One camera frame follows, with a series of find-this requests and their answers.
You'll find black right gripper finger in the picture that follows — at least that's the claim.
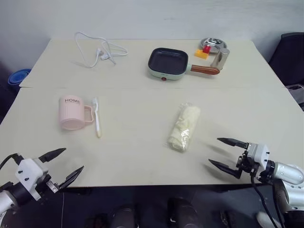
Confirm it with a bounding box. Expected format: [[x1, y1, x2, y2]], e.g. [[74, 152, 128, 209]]
[[216, 137, 249, 150], [208, 158, 243, 180]]

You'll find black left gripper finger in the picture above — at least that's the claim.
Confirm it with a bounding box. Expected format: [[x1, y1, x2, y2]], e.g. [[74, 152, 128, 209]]
[[57, 165, 85, 190], [38, 148, 67, 164]]

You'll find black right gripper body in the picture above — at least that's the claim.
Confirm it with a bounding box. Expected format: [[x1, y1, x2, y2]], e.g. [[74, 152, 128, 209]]
[[236, 151, 260, 177]]

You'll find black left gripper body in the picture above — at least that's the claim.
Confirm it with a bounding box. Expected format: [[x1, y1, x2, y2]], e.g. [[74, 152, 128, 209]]
[[35, 163, 59, 199]]

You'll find pink HOME cup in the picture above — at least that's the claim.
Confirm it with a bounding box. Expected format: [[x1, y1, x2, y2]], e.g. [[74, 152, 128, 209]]
[[57, 95, 94, 131]]

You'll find wrapped cream towel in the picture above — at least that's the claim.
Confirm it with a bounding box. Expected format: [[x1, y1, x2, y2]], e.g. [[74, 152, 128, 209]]
[[164, 102, 201, 153]]

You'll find white toothbrush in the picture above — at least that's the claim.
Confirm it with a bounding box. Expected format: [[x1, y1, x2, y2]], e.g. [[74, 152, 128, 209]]
[[91, 96, 104, 139]]

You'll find dark rounded shape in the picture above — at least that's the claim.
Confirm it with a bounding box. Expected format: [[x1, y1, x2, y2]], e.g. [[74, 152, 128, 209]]
[[167, 197, 201, 228]]

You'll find metal cylinder cup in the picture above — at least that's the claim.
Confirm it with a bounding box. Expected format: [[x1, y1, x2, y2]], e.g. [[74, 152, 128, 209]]
[[209, 47, 231, 70]]

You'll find blue round object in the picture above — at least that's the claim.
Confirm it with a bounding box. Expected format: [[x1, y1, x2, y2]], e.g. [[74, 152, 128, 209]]
[[7, 68, 32, 85]]

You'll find yellow toy block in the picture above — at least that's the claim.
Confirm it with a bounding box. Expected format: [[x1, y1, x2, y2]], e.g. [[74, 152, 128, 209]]
[[194, 48, 210, 60]]

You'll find round metal ashtray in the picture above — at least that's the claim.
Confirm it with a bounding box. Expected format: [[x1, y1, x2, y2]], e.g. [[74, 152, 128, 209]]
[[199, 37, 228, 54]]

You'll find mint green electric frying pan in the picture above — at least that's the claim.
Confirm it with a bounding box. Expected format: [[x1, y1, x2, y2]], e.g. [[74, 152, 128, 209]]
[[147, 47, 221, 82]]

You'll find black chair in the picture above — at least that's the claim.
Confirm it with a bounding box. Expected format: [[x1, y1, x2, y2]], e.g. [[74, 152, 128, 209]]
[[268, 32, 304, 109]]

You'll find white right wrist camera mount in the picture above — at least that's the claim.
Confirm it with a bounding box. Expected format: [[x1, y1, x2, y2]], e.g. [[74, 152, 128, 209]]
[[246, 142, 271, 167]]

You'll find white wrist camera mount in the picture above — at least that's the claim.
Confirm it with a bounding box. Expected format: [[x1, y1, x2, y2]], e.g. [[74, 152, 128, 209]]
[[246, 142, 271, 167], [15, 158, 49, 201]]

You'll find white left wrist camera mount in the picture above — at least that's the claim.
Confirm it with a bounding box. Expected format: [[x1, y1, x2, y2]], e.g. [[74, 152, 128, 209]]
[[15, 158, 49, 201]]

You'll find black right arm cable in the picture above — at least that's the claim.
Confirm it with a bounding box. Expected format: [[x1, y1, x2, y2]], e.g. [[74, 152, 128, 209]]
[[251, 174, 287, 228]]

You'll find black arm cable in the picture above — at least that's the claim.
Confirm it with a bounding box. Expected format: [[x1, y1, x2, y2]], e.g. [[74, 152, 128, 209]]
[[0, 153, 23, 172], [251, 174, 287, 228]]

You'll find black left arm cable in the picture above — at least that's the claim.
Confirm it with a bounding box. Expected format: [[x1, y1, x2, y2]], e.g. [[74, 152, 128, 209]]
[[0, 153, 23, 172]]

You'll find white power cable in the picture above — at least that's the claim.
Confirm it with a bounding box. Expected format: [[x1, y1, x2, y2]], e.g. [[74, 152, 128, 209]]
[[70, 31, 130, 70]]

